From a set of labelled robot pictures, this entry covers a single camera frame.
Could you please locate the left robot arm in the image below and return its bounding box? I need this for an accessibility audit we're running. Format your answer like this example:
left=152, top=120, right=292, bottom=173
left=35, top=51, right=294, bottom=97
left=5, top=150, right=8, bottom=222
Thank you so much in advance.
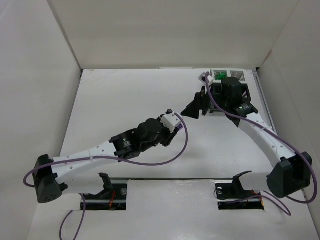
left=31, top=109, right=184, bottom=204

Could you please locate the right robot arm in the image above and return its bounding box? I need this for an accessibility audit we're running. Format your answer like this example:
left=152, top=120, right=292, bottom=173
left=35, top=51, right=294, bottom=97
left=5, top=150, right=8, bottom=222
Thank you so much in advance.
left=181, top=73, right=318, bottom=199

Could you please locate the black slotted container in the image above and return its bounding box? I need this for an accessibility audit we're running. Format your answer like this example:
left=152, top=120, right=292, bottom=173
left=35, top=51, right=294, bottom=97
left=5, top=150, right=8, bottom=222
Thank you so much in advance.
left=210, top=83, right=253, bottom=118

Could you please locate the white slotted container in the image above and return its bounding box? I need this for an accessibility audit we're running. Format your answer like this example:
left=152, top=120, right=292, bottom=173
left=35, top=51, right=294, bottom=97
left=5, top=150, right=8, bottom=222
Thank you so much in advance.
left=210, top=68, right=246, bottom=83

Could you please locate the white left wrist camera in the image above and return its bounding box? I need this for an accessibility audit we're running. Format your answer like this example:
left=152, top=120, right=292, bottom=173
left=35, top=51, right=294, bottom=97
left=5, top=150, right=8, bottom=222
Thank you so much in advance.
left=160, top=111, right=183, bottom=134

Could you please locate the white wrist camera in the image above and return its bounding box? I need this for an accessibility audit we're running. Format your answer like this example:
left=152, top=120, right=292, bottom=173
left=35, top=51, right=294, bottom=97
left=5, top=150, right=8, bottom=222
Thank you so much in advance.
left=160, top=111, right=183, bottom=134
left=198, top=72, right=215, bottom=86

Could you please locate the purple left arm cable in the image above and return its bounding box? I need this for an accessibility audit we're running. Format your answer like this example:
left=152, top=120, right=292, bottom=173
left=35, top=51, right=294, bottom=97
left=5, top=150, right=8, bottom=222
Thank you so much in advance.
left=23, top=112, right=189, bottom=240

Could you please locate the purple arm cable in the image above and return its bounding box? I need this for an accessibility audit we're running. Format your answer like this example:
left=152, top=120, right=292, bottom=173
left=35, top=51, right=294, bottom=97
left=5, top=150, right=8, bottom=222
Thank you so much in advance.
left=204, top=72, right=317, bottom=217
left=23, top=112, right=189, bottom=240

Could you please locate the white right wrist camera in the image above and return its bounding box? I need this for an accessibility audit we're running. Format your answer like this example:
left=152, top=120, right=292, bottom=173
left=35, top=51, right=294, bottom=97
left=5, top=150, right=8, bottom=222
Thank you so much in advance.
left=198, top=72, right=215, bottom=86

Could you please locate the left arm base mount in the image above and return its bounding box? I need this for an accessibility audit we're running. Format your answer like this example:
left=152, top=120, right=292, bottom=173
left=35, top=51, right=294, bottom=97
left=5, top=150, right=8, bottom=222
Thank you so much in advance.
left=80, top=173, right=128, bottom=211

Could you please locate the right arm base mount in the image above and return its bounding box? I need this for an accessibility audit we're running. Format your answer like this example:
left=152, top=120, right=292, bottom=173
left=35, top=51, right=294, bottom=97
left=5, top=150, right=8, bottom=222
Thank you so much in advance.
left=213, top=171, right=265, bottom=211

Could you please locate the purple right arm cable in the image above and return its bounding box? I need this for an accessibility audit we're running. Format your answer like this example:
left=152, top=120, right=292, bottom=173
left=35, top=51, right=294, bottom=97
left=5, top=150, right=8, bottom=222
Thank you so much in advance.
left=204, top=72, right=317, bottom=217

